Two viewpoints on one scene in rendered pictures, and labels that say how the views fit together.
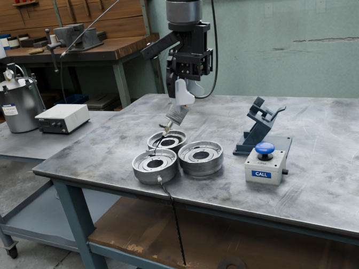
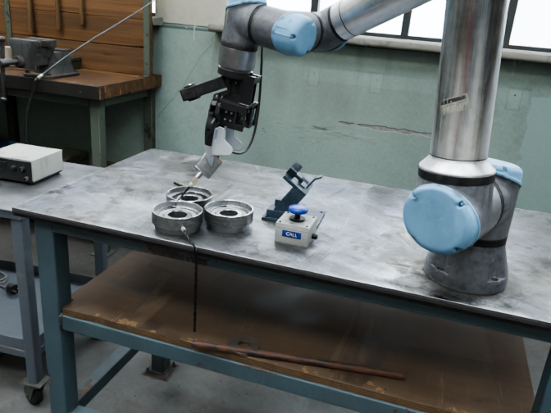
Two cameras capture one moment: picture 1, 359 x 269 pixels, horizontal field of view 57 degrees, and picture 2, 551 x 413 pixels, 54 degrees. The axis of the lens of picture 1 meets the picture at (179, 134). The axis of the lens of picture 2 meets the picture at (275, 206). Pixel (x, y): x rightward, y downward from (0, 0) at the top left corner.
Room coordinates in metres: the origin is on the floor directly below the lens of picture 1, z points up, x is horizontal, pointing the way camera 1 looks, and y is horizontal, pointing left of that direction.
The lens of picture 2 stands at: (-0.39, 0.14, 1.25)
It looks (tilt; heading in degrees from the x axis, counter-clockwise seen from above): 20 degrees down; 345
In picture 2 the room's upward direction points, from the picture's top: 5 degrees clockwise
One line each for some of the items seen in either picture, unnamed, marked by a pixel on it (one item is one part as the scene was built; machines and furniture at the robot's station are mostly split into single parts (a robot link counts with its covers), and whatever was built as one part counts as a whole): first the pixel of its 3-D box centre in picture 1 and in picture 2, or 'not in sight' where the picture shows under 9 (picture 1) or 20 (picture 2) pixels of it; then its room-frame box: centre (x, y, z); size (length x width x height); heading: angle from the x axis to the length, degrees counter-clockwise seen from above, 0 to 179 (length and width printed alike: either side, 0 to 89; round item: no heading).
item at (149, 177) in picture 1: (155, 166); (177, 218); (0.67, 0.07, 0.82); 0.10 x 0.10 x 0.04
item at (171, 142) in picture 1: (168, 145); (189, 201); (0.77, 0.03, 0.82); 0.10 x 0.10 x 0.04
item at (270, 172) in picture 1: (267, 165); (298, 229); (0.59, -0.17, 0.82); 0.08 x 0.07 x 0.05; 59
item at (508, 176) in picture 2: not in sight; (480, 193); (0.41, -0.45, 0.97); 0.13 x 0.12 x 0.14; 127
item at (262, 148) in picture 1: (265, 155); (297, 217); (0.60, -0.17, 0.85); 0.04 x 0.04 x 0.05
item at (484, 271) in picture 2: not in sight; (469, 251); (0.41, -0.45, 0.85); 0.15 x 0.15 x 0.10
